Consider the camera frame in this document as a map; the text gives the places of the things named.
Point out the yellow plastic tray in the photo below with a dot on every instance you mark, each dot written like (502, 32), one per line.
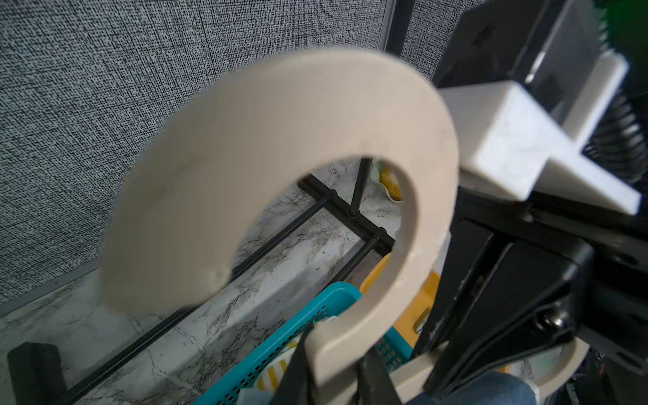
(412, 321)

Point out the pale green wavy plate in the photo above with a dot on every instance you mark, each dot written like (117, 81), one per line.
(374, 175)

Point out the teal plastic basket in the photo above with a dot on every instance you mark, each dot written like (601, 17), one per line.
(333, 301)

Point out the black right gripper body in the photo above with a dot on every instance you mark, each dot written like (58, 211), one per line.
(614, 319)

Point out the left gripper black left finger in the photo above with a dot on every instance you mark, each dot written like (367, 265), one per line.
(295, 386)

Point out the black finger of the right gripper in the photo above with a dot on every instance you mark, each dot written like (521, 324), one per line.
(473, 252)
(531, 301)

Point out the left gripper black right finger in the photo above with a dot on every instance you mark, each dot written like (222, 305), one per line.
(375, 386)

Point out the dark blue hello towel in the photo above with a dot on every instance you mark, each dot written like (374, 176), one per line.
(495, 388)

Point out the round bread bun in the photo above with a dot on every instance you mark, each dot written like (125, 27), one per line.
(388, 179)

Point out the beige hanger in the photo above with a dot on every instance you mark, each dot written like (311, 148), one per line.
(204, 180)

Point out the yellow striped towel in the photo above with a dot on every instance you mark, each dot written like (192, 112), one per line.
(269, 380)

